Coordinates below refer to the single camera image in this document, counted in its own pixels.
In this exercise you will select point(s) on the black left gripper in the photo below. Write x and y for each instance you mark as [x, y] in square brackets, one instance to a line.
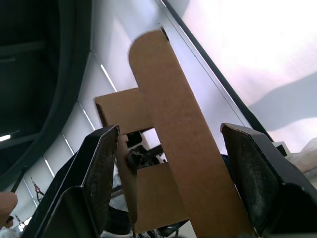
[148, 155]

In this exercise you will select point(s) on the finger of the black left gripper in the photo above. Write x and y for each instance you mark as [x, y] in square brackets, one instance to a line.
[164, 34]

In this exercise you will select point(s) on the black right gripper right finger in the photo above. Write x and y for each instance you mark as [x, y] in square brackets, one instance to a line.
[267, 188]

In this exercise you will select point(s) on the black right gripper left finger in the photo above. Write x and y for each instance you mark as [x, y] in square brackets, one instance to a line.
[74, 198]

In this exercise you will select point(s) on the small brown cardboard box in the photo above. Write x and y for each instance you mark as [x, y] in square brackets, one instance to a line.
[173, 124]

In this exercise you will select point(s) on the red and white hanging object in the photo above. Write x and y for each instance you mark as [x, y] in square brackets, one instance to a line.
[37, 189]

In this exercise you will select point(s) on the white ceiling light strip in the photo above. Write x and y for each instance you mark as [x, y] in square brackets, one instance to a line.
[49, 167]
[88, 119]
[69, 145]
[5, 138]
[108, 78]

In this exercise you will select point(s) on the blurred tan rounded object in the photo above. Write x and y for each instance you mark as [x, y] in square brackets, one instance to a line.
[7, 207]

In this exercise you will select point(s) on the person in white shirt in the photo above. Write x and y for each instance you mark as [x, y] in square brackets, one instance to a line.
[7, 231]

